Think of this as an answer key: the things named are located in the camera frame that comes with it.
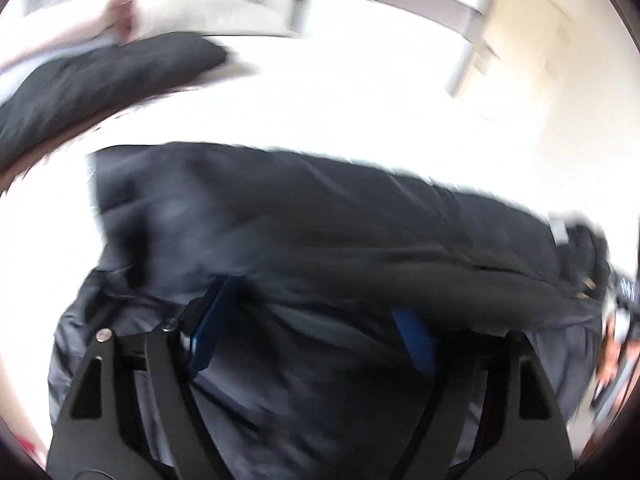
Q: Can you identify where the black quilted puffer jacket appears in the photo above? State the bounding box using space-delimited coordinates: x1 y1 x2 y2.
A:
48 143 608 479

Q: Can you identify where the person's right hand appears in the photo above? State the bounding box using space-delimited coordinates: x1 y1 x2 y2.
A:
596 310 634 388

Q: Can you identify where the cream door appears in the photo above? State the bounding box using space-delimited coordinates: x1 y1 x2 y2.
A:
474 0 639 266

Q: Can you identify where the white bed with blanket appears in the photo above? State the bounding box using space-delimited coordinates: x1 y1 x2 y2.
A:
0 24 601 461

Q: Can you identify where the folded black garment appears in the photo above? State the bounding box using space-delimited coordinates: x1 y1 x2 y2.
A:
1 32 228 172

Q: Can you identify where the pink pillow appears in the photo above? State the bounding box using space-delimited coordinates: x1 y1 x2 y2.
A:
1 0 134 70

